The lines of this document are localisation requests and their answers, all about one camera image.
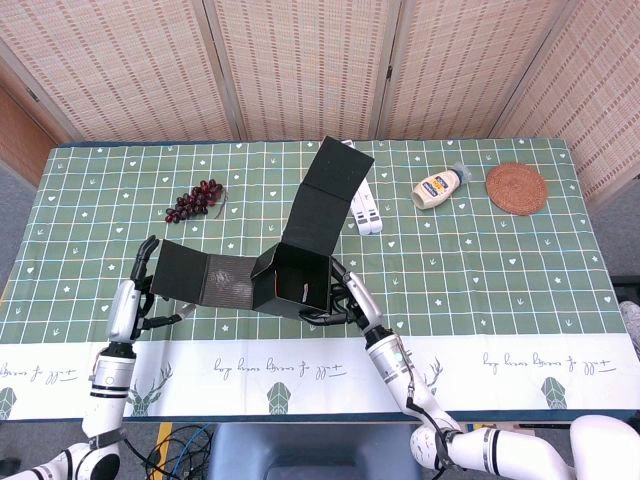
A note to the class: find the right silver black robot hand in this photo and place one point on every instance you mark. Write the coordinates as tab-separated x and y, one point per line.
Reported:
365	307

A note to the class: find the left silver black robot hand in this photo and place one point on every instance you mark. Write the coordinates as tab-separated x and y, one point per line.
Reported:
122	312

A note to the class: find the black cardboard box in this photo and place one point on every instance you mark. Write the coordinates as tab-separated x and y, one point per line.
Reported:
320	215

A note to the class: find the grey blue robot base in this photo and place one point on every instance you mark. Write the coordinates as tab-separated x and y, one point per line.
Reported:
310	450

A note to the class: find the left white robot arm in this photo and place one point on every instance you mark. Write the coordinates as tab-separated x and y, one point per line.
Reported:
107	400

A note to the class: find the white folding stand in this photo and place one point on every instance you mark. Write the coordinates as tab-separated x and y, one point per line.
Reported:
367	215

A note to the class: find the dark red grape bunch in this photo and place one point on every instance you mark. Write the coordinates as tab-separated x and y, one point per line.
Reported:
192	202

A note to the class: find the cream mayonnaise squeeze bottle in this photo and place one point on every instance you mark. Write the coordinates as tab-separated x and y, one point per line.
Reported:
435	190

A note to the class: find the round brown woven coaster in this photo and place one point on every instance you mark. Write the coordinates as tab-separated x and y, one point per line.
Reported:
516	189

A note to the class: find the brown wooden door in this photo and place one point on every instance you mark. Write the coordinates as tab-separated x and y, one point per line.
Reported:
20	145

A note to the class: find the bamboo folding screen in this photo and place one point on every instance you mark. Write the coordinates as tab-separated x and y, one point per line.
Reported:
300	65

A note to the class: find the grey white shoe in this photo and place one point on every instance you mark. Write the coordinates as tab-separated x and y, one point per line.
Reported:
631	325

